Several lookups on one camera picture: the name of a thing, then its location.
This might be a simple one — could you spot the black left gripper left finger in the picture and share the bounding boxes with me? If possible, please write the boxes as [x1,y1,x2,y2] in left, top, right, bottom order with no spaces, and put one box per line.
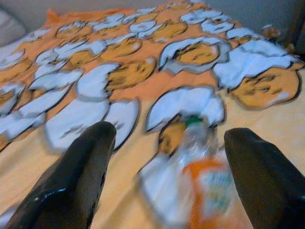
[4,121,117,229]

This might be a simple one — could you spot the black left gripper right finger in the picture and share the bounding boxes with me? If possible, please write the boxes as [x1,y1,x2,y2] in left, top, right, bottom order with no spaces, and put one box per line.
[224,128,305,229]

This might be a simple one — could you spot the beige plush toy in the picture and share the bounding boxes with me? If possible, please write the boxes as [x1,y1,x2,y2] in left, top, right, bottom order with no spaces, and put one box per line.
[0,7,27,47]

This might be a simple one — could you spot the clear plastic bottle orange label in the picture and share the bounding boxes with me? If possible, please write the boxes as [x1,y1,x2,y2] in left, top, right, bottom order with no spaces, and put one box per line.
[137,114,253,229]

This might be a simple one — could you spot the orange cartoon print blanket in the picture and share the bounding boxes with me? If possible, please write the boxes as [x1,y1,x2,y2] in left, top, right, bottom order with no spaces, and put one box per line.
[0,0,305,229]

